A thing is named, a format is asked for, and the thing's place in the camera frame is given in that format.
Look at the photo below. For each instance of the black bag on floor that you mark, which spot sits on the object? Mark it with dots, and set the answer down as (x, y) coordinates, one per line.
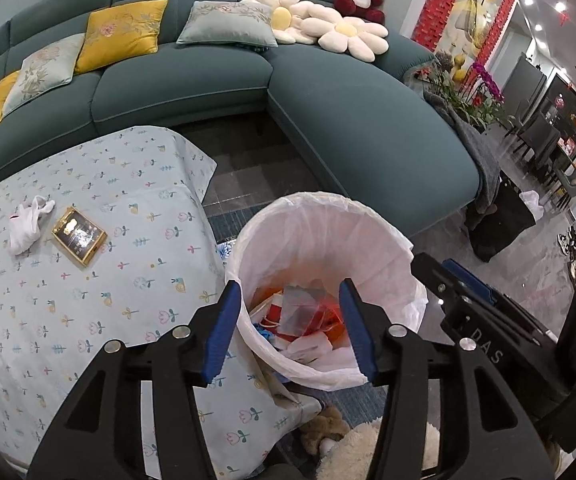
(491, 233)

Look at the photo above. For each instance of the light blue cushion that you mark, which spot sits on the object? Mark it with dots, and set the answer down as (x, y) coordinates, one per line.
(44, 70)
(228, 22)

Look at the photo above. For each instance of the floral light blue tablecloth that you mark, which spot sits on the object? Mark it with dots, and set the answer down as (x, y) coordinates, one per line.
(144, 186)

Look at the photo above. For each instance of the light blue cushion right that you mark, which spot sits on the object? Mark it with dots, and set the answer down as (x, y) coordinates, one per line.
(228, 22)

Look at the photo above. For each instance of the white daisy pillow right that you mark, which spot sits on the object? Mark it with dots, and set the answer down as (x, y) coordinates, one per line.
(363, 40)

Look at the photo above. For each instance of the white daisy pillow centre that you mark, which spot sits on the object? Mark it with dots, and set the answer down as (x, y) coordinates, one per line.
(286, 17)

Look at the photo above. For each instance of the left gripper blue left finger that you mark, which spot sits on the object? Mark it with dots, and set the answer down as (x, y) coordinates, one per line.
(217, 343)

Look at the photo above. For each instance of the white lined trash bin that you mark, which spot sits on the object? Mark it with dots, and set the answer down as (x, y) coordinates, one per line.
(323, 238)

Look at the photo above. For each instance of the grey cloth pouch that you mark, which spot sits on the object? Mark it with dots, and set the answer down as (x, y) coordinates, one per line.
(303, 310)

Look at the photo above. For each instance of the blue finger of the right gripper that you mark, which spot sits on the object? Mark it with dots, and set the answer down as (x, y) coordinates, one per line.
(443, 284)
(473, 282)

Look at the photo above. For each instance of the gold black cigarette box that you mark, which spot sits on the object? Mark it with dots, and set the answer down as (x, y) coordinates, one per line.
(79, 236)

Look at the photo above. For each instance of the yellow cushion centre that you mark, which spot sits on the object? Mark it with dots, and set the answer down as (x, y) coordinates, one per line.
(120, 32)

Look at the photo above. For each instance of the potted orchid plants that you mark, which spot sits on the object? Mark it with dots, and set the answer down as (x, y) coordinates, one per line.
(470, 90)

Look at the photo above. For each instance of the orange plastic bag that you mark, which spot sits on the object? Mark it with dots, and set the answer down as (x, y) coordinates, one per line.
(333, 328)

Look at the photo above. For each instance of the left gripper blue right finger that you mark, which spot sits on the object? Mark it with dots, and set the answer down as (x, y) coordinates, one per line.
(353, 312)

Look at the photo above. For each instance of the light blue cushion left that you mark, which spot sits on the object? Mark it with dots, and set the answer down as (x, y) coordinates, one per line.
(44, 70)

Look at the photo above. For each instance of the grey throw blanket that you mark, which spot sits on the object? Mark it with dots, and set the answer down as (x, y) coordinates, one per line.
(472, 140)

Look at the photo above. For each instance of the white daisy pillow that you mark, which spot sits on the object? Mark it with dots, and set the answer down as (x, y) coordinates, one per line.
(363, 40)
(286, 17)

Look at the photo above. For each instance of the red gold wall screen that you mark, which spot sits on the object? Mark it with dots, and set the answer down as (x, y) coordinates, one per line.
(466, 31)

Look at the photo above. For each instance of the teal sectional sofa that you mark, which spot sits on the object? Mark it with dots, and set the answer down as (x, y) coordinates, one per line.
(361, 129)

